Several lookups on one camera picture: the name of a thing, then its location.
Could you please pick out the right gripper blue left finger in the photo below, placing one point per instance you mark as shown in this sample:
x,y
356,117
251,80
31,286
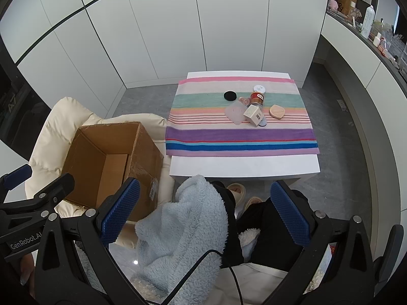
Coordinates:
x,y
116,208

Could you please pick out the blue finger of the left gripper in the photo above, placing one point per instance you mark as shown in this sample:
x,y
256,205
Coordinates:
x,y
16,175

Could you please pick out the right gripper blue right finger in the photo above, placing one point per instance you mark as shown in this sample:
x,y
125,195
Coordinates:
x,y
287,207

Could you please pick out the grey blue oval case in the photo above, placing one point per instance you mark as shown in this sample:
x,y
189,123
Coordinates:
x,y
263,122

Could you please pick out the peach powder compact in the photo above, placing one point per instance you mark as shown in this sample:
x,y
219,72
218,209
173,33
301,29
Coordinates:
x,y
277,112

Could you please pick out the beige square carton box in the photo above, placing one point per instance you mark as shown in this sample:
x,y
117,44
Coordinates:
x,y
253,114

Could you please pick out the translucent square plastic case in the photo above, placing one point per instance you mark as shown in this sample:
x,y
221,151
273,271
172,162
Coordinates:
x,y
234,112

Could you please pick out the red gold can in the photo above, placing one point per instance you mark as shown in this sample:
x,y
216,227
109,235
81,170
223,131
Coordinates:
x,y
257,98

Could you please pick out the black round puff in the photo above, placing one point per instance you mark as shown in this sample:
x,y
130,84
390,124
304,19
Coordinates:
x,y
230,96

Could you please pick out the small clear glass bottle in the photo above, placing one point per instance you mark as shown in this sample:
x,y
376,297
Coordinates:
x,y
245,101

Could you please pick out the white round jar lid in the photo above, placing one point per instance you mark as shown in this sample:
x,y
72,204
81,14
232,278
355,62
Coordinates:
x,y
259,88

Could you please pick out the beige slipper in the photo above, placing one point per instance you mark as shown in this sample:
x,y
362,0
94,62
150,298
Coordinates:
x,y
238,191

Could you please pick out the light blue fleece jacket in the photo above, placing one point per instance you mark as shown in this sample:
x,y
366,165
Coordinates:
x,y
174,237

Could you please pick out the brown cardboard box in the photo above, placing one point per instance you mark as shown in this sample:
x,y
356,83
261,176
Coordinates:
x,y
101,158

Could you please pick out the striped colourful cloth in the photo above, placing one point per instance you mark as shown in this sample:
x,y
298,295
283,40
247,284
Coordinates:
x,y
198,127

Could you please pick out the white spray bottle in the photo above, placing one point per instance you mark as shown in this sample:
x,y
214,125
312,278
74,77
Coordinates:
x,y
368,21

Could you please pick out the brown box on shelf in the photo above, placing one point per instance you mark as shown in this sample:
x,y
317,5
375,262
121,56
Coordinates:
x,y
345,6

